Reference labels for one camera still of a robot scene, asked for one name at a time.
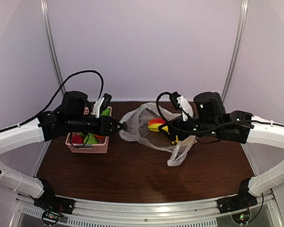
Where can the aluminium corner post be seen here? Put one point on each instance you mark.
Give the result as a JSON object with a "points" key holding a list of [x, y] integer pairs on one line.
{"points": [[50, 41], [243, 15]]}

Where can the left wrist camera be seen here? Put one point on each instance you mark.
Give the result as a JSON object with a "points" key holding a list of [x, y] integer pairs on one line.
{"points": [[101, 105]]}

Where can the clear plastic bag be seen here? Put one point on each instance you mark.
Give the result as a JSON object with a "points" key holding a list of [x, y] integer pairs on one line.
{"points": [[136, 129]]}

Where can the pink perforated plastic basket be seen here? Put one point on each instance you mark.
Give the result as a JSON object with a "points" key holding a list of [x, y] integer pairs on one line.
{"points": [[100, 148]]}

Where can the red orange mango fruit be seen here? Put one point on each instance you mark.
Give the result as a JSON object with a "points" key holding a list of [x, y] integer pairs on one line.
{"points": [[156, 121]]}

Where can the green bumpy fruit front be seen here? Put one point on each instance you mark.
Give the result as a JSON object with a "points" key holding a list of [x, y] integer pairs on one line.
{"points": [[90, 139]]}

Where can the aluminium corner post left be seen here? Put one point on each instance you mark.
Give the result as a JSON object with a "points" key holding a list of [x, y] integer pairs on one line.
{"points": [[50, 41]]}

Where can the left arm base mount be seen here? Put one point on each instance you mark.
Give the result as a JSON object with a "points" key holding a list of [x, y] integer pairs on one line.
{"points": [[55, 209]]}

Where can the yellow banana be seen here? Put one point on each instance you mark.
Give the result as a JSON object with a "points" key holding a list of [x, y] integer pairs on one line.
{"points": [[158, 127]]}

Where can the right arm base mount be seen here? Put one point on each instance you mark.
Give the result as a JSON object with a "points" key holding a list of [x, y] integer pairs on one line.
{"points": [[238, 207]]}

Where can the aluminium corner post right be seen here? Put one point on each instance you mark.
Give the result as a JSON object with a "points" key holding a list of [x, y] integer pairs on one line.
{"points": [[243, 15]]}

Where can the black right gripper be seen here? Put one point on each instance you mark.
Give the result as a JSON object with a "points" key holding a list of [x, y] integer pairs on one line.
{"points": [[175, 123]]}

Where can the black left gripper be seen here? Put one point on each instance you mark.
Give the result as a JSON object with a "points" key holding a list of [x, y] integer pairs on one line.
{"points": [[104, 127]]}

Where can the red bumpy fruit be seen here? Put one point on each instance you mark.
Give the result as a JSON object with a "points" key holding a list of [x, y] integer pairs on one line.
{"points": [[77, 139]]}

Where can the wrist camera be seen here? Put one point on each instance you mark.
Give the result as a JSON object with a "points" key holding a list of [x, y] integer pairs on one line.
{"points": [[180, 103], [101, 105]]}

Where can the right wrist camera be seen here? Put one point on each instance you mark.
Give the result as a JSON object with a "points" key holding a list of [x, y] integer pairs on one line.
{"points": [[180, 103]]}

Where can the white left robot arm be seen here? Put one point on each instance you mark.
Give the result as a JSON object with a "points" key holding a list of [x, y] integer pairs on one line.
{"points": [[44, 127]]}

